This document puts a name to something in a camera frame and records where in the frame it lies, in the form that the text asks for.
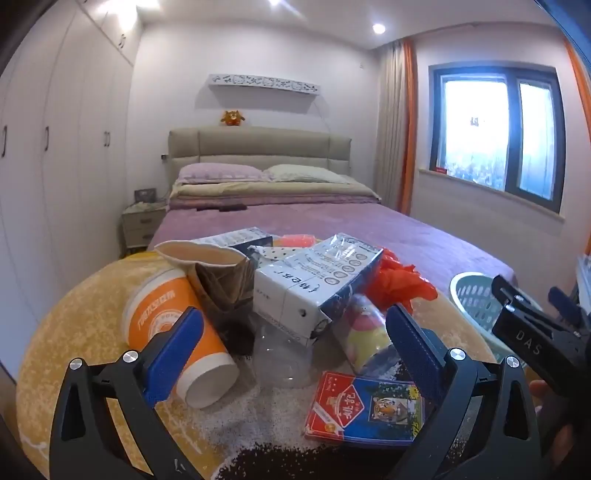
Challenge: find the dark framed window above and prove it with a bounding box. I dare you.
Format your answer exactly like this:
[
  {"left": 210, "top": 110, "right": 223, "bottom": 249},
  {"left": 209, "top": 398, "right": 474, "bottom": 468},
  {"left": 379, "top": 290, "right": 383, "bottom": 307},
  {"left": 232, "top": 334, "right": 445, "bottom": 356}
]
[{"left": 428, "top": 65, "right": 566, "bottom": 213}]

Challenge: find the pink plastic item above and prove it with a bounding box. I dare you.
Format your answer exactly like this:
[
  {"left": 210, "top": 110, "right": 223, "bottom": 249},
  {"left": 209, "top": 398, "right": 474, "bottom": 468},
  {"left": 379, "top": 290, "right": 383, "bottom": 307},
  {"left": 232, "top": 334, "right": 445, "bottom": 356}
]
[{"left": 276, "top": 233, "right": 319, "bottom": 250}]

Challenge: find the folded beige quilt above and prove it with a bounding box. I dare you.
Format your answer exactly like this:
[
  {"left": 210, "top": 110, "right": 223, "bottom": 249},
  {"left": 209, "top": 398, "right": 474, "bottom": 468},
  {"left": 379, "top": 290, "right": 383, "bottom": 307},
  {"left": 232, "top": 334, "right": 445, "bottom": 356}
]
[{"left": 170, "top": 181, "right": 382, "bottom": 201}]

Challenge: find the white milk carton pack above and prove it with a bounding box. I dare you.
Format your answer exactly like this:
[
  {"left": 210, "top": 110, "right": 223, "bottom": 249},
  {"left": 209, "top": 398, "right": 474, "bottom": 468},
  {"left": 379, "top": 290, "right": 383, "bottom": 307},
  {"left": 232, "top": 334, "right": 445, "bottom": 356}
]
[{"left": 254, "top": 233, "right": 384, "bottom": 349}]

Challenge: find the white polka dot wrapper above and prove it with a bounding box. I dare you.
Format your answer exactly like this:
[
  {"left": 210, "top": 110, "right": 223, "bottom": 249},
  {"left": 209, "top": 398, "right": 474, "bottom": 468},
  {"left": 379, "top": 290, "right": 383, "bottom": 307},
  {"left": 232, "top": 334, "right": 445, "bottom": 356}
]
[{"left": 248, "top": 243, "right": 305, "bottom": 268}]

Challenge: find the red blue card box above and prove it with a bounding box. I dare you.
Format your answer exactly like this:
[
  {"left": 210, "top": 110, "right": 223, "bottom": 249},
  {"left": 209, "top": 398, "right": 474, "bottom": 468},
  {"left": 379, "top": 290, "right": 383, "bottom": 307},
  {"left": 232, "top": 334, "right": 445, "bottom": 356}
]
[{"left": 304, "top": 370, "right": 426, "bottom": 448}]

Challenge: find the purple pillow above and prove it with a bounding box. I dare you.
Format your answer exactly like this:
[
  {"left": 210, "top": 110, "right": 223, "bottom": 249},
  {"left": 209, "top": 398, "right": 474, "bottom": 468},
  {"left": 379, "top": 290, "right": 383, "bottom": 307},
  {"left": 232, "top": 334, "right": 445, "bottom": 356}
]
[{"left": 178, "top": 162, "right": 265, "bottom": 183}]

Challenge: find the white radiator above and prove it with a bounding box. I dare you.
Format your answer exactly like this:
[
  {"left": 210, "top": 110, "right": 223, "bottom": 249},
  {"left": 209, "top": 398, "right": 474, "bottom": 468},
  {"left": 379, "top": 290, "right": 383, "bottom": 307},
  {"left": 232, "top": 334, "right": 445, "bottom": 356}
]
[{"left": 575, "top": 256, "right": 591, "bottom": 296}]

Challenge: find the beige nightstand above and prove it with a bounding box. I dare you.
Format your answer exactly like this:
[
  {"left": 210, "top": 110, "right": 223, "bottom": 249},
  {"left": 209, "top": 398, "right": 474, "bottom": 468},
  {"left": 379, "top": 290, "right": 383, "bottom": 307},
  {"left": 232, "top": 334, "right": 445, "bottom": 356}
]
[{"left": 121, "top": 202, "right": 167, "bottom": 252}]

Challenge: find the pale green pillow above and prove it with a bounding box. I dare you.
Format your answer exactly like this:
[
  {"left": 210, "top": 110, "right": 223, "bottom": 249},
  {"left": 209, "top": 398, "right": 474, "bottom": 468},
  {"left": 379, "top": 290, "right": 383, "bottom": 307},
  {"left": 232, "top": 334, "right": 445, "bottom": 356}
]
[{"left": 263, "top": 164, "right": 354, "bottom": 183}]

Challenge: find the pale green plastic basket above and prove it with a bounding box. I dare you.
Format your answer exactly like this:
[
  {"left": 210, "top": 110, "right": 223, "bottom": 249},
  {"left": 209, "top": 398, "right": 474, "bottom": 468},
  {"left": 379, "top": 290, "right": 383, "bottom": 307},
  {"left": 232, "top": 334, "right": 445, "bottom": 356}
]
[{"left": 449, "top": 271, "right": 546, "bottom": 365}]

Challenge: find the white blue tissue box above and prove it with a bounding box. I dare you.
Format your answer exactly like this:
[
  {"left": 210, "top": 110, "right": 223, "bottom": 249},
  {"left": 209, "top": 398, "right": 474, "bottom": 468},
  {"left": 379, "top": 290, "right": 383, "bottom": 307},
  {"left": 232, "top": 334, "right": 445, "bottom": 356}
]
[{"left": 189, "top": 227, "right": 274, "bottom": 259}]

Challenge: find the white window sill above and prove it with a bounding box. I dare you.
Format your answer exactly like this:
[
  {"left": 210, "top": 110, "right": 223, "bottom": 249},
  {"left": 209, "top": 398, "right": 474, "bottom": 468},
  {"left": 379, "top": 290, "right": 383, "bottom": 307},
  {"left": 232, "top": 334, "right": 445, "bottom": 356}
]
[{"left": 418, "top": 168, "right": 566, "bottom": 223}]

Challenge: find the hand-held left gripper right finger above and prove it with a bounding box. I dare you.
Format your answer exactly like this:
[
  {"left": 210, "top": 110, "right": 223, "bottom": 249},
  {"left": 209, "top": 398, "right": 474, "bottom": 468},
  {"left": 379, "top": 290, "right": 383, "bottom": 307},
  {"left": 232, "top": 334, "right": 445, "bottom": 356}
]
[{"left": 385, "top": 304, "right": 543, "bottom": 480}]

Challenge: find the person's right hand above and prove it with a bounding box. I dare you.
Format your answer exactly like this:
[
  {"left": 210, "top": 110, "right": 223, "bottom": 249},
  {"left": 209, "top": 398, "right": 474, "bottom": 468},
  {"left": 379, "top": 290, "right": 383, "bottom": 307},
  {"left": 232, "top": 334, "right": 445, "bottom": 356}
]
[{"left": 530, "top": 378, "right": 552, "bottom": 411}]

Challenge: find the beige orange curtain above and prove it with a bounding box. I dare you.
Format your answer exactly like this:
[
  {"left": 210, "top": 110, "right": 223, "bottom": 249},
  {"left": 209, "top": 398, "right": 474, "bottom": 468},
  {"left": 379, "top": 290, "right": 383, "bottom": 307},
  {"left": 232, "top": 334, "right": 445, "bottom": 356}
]
[{"left": 376, "top": 39, "right": 419, "bottom": 215}]

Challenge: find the white wall shelf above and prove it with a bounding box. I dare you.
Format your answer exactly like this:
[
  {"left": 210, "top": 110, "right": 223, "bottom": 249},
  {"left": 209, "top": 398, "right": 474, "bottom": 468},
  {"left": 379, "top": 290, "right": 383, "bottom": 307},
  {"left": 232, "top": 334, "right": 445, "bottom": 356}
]
[{"left": 206, "top": 74, "right": 321, "bottom": 97}]

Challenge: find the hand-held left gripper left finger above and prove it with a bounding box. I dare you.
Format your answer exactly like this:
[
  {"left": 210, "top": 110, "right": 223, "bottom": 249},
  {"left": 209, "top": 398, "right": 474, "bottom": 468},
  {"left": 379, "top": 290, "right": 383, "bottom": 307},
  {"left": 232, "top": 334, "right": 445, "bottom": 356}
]
[{"left": 48, "top": 305, "right": 206, "bottom": 480}]

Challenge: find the red plastic bag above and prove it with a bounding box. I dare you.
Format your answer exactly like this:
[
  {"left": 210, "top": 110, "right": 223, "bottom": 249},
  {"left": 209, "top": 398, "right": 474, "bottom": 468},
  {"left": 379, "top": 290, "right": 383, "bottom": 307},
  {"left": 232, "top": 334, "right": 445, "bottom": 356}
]
[{"left": 365, "top": 248, "right": 438, "bottom": 315}]

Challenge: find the brown paper bag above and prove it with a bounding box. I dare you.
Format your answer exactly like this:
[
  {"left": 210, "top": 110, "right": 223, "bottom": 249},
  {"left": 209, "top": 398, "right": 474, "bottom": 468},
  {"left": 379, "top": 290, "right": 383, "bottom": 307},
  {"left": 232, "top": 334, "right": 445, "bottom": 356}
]
[{"left": 154, "top": 239, "right": 257, "bottom": 356}]

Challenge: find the bed with beige headboard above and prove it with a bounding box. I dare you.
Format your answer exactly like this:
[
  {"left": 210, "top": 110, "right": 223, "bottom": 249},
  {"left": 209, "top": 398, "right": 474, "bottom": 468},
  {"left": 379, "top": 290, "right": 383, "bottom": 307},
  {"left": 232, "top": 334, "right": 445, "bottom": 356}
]
[{"left": 152, "top": 127, "right": 518, "bottom": 301}]

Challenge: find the clear plastic bottle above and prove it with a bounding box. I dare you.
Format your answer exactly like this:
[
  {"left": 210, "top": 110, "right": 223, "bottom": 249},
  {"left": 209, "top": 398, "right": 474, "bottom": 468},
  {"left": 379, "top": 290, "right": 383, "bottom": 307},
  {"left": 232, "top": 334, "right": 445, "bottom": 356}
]
[{"left": 252, "top": 318, "right": 319, "bottom": 388}]

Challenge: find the white wardrobe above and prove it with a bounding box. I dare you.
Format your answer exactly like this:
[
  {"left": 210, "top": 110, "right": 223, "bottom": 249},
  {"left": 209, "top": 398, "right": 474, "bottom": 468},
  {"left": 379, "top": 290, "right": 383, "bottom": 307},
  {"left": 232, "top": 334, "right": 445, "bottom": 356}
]
[{"left": 0, "top": 0, "right": 144, "bottom": 384}]

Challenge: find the orange white paper cup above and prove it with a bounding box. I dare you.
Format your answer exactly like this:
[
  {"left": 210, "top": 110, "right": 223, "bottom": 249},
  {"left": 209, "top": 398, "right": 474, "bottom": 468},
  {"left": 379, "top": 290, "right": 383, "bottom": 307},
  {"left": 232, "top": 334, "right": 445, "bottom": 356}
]
[{"left": 121, "top": 267, "right": 240, "bottom": 409}]

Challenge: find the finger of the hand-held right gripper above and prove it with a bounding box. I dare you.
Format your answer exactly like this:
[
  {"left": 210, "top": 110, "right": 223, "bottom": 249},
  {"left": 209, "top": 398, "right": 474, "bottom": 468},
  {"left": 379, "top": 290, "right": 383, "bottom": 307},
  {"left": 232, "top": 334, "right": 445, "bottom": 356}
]
[
  {"left": 491, "top": 274, "right": 572, "bottom": 371},
  {"left": 549, "top": 286, "right": 591, "bottom": 329}
]

